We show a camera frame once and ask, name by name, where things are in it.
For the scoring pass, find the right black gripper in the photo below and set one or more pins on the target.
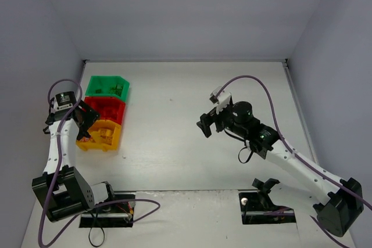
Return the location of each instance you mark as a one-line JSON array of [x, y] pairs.
[[214, 123]]

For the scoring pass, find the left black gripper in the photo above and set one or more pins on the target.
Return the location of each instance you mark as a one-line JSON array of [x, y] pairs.
[[84, 126]]

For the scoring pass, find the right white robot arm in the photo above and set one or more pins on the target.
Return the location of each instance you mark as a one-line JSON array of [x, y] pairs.
[[334, 202]]

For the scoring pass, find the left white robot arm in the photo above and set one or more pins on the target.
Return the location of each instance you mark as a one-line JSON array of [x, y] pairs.
[[61, 189]]

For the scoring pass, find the yellow plastic bin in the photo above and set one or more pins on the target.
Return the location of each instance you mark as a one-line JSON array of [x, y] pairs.
[[104, 135]]

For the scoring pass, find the red plastic bin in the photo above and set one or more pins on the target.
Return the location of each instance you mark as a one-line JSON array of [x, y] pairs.
[[109, 108]]

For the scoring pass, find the green plastic bin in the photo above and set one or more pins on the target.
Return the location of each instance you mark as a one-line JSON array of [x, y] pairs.
[[108, 86]]

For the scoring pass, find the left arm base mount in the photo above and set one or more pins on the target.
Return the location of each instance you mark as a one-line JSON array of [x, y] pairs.
[[112, 216]]

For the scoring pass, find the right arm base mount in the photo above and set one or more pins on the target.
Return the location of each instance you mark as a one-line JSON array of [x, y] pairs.
[[260, 210]]

